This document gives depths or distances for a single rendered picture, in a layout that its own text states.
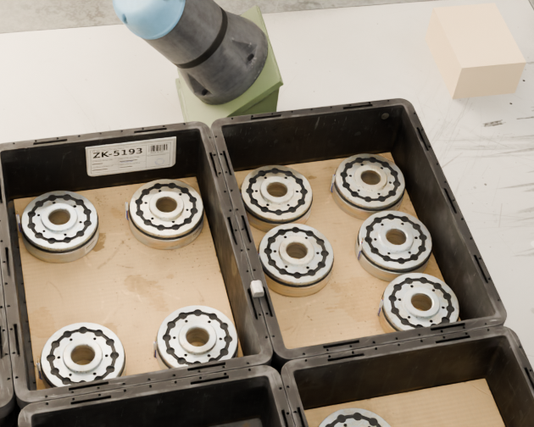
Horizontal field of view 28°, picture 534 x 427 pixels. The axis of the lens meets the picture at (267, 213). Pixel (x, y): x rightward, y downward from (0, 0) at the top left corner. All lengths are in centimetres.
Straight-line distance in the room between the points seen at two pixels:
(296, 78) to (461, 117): 30
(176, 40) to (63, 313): 46
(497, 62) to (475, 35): 7
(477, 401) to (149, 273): 46
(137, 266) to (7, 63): 60
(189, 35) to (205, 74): 8
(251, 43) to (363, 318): 50
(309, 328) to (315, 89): 60
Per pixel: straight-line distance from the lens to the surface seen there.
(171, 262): 145
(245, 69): 167
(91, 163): 149
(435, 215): 149
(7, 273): 133
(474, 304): 141
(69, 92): 186
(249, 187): 150
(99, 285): 143
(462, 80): 190
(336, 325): 141
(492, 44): 194
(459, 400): 139
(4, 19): 309
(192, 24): 161
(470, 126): 189
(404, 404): 137
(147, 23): 159
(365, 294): 145
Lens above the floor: 200
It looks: 50 degrees down
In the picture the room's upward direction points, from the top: 8 degrees clockwise
